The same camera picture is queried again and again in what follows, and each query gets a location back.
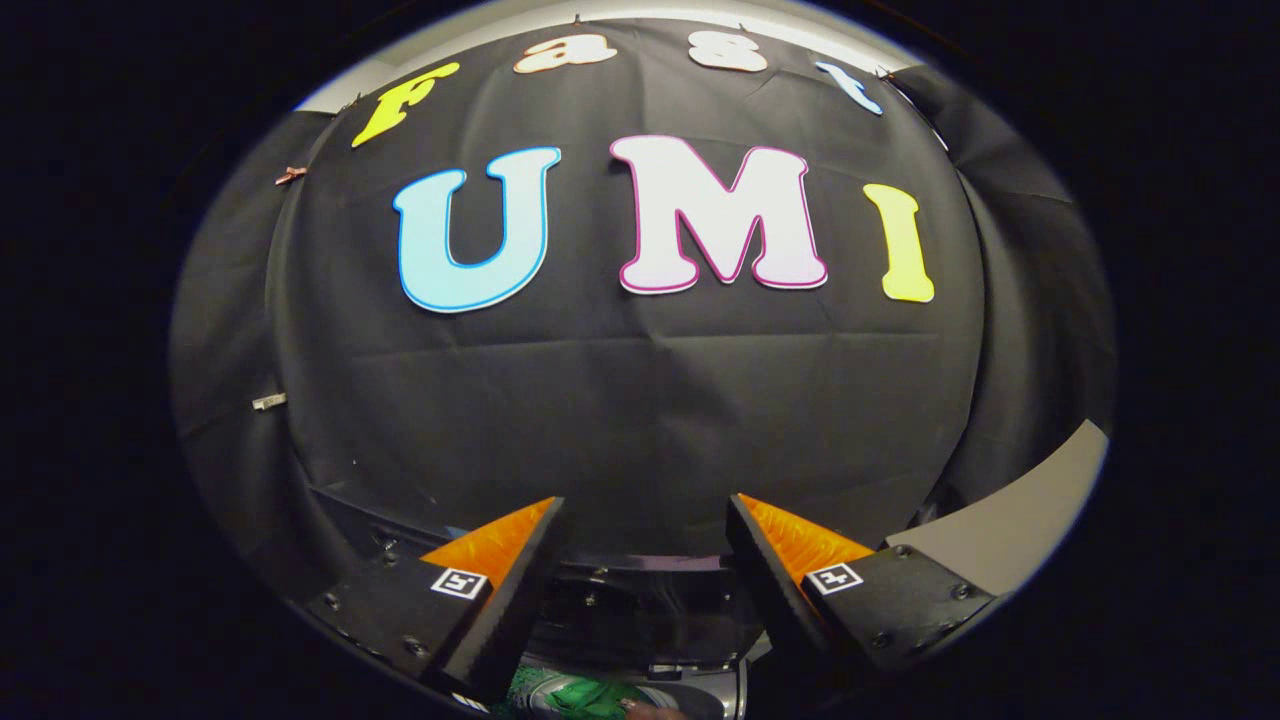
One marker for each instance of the green polo shirt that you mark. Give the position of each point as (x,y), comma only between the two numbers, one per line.
(585,695)

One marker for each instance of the silver cloth clip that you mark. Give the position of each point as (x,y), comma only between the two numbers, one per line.
(268,402)

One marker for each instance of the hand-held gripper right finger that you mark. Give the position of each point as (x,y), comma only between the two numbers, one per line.
(770,600)

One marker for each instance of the copper cloth clip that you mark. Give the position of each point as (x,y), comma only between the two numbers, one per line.
(290,175)

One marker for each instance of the black backdrop cloth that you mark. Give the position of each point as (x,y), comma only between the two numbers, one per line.
(640,400)

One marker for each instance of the row of black clips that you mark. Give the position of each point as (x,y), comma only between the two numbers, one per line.
(577,18)

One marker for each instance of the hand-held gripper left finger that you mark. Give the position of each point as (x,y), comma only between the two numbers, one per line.
(520,610)

